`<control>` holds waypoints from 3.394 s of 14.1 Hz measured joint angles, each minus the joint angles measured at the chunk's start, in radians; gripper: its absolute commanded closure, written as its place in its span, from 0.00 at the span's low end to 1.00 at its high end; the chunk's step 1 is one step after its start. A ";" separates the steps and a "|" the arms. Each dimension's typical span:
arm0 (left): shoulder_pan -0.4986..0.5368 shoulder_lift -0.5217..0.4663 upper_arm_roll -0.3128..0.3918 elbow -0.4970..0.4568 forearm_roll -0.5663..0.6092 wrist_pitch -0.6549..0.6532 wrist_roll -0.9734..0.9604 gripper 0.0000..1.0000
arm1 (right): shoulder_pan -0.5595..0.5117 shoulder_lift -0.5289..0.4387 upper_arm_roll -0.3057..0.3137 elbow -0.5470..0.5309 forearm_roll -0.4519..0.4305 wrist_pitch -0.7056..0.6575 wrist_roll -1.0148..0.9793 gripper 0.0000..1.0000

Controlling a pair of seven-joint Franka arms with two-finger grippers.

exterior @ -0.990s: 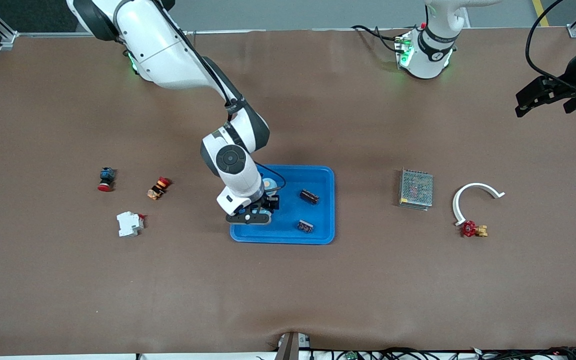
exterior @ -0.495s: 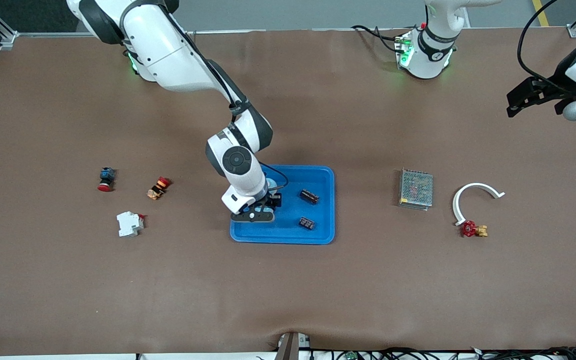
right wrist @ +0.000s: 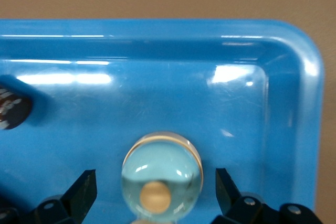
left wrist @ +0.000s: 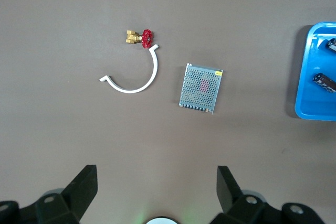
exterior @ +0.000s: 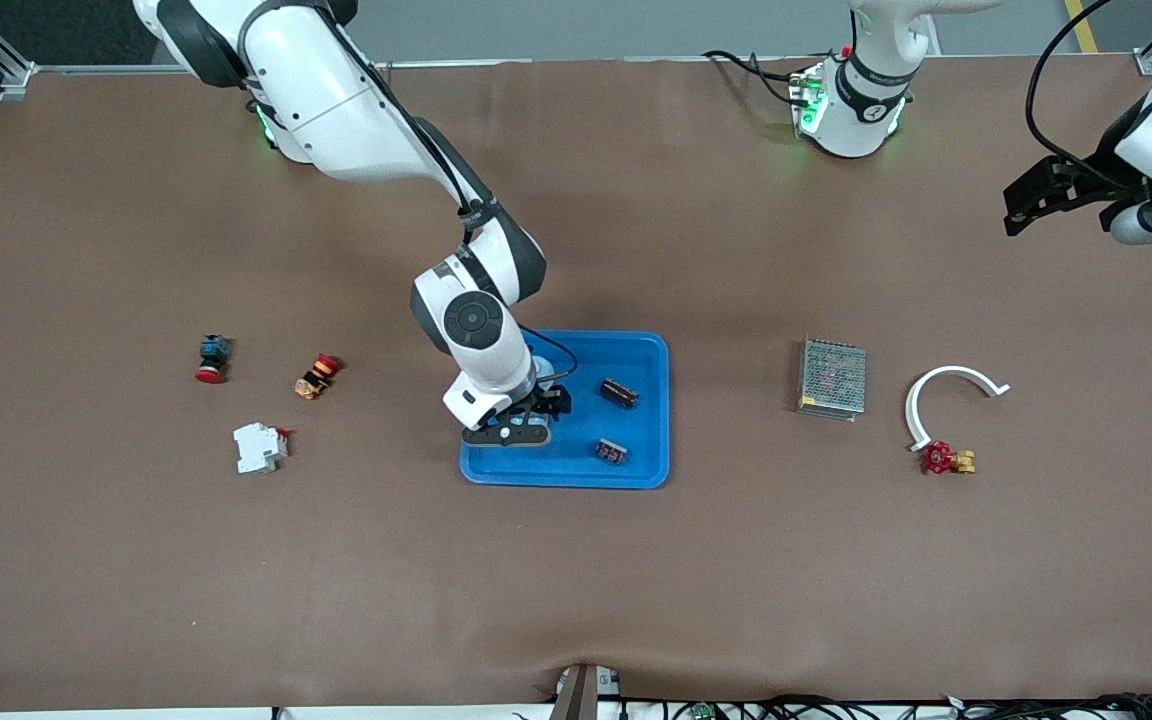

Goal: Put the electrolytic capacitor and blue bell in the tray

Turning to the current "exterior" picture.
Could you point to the red mushroom emergency stop button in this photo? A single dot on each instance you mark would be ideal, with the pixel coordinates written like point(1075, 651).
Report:
point(213, 352)

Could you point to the white curved plastic clamp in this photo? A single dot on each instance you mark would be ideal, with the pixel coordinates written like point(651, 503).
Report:
point(956, 370)

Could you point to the grey metal table clamp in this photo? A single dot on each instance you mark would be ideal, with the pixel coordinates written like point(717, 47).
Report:
point(584, 695)

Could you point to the red yellow push button switch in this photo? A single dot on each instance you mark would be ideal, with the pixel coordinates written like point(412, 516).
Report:
point(316, 377)

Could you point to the blue plastic tray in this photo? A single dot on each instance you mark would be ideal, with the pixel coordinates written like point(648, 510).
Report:
point(626, 350)

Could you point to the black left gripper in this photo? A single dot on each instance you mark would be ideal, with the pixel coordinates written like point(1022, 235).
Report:
point(1102, 174)

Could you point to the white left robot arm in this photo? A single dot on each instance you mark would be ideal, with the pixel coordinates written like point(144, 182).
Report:
point(861, 110)

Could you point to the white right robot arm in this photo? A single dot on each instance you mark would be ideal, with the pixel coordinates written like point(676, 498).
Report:
point(336, 110)

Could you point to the brown table mat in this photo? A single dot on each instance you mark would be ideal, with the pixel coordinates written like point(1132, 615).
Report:
point(576, 600)

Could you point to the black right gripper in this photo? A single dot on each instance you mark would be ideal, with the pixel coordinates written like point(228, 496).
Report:
point(547, 399)

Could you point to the blue service bell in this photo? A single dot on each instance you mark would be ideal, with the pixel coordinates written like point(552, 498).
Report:
point(544, 363)

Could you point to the metal mesh power supply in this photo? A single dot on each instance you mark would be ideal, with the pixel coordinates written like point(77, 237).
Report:
point(832, 378)

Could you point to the white circuit breaker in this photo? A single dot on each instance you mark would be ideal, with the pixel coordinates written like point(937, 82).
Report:
point(258, 448)

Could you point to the maroon electrolytic capacitor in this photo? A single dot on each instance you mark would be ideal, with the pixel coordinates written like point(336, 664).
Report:
point(611, 452)
point(619, 393)

